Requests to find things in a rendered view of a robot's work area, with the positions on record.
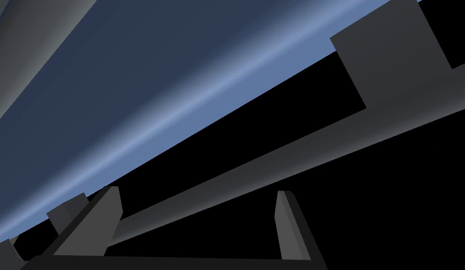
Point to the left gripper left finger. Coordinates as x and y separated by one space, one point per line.
93 225

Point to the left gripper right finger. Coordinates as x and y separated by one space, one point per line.
290 232

